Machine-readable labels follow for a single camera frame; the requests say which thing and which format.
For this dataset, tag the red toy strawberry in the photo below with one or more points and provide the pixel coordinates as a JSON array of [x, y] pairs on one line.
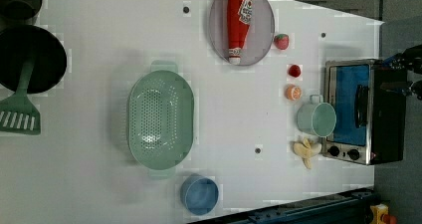
[[294, 71]]

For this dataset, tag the green mug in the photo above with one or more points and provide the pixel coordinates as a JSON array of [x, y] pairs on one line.
[[316, 117]]

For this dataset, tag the large black cylinder holder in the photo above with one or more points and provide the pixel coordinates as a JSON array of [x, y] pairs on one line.
[[21, 43]]

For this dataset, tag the toy orange half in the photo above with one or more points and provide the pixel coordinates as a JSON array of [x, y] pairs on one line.
[[293, 93]]

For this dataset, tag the green oval strainer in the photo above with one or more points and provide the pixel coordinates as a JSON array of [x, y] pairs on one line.
[[160, 119]]

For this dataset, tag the grey round plate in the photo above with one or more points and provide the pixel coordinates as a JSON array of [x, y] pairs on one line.
[[260, 35]]

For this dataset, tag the toy peeled banana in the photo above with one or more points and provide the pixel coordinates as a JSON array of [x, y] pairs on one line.
[[306, 150]]

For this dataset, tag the green slotted spatula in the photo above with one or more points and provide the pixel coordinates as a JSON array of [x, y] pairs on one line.
[[18, 114]]

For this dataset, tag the red ketchup bottle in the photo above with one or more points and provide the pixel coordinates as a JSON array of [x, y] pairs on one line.
[[239, 16]]

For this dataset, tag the blue cup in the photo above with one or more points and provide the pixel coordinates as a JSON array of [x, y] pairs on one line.
[[199, 194]]

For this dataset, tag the small black cylinder holder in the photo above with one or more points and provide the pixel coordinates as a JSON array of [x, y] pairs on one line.
[[20, 9]]

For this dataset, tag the pink toy strawberry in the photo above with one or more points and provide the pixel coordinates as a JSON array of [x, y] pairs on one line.
[[282, 41]]

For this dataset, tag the yellow red emergency button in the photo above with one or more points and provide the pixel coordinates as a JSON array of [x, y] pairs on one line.
[[381, 215]]

